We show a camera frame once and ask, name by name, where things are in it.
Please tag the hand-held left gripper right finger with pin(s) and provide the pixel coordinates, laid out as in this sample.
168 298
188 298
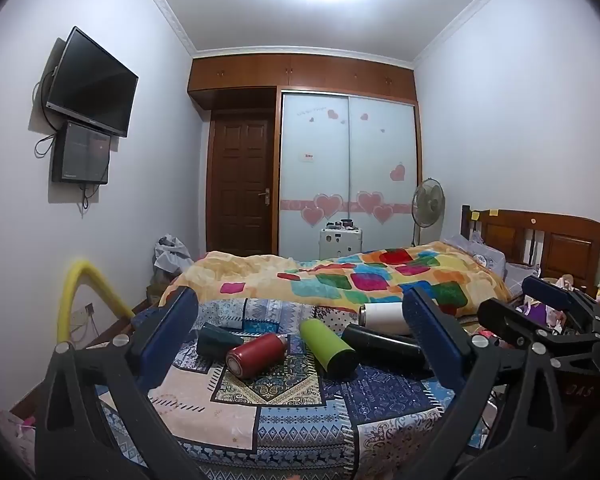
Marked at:
430 332

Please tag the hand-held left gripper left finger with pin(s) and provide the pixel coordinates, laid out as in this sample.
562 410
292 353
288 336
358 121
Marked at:
172 332

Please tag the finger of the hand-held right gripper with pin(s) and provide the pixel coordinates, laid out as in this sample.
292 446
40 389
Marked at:
505 321
550 289

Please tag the white cup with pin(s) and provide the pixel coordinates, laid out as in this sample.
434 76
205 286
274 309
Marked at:
385 317

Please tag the black cup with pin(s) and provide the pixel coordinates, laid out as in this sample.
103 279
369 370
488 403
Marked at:
380 346

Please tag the wooden bed headboard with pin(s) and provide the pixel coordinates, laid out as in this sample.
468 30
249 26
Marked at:
555 245

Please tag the grey pillow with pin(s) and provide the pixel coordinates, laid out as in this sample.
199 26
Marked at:
480 255

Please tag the grey cloth pile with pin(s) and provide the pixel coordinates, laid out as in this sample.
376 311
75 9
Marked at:
172 257

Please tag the red bottle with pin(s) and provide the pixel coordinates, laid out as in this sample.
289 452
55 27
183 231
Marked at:
255 356

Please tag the green bottle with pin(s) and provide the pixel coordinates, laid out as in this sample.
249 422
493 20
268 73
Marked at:
327 347

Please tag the yellow foam tube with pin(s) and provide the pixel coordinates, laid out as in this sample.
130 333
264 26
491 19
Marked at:
77 275

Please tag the colourful patchwork blanket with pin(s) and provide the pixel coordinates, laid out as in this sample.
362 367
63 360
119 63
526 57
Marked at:
330 275

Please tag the small white cabinet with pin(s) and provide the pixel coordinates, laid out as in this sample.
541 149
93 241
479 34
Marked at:
341 244

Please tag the standing fan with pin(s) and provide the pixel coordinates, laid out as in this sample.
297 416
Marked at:
429 202

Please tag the patterned bed sheet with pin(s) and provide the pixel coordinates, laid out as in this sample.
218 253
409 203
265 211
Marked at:
290 425

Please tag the brown wooden door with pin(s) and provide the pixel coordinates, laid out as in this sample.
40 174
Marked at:
240 180

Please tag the wardrobe with heart stickers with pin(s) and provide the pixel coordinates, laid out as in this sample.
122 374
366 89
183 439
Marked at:
347 160

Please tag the wall socket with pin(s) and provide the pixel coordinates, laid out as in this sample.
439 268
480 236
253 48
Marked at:
88 309

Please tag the black wall-mounted box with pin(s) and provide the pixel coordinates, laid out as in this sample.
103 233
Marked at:
82 152

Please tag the wall-mounted television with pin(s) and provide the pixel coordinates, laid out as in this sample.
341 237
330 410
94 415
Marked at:
92 82

